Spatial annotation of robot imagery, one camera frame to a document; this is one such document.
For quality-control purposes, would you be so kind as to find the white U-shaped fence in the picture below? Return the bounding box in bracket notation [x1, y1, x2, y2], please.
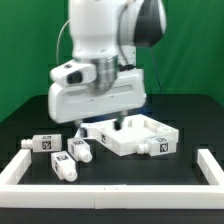
[0, 149, 224, 209]

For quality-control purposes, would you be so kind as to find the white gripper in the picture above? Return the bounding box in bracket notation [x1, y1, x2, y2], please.
[48, 69, 146, 130]

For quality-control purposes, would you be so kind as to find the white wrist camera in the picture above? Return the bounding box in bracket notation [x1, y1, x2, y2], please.
[50, 60, 96, 87]

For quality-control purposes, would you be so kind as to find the white paper sheet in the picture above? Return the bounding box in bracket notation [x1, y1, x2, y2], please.
[74, 129, 84, 138]

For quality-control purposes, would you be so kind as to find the white square tabletop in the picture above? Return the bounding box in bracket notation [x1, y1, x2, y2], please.
[81, 114, 179, 156]

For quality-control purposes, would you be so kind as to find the grey cable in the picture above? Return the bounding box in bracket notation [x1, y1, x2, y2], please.
[55, 19, 72, 68]

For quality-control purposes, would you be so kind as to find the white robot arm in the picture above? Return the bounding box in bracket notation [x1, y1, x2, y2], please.
[48, 0, 166, 123]

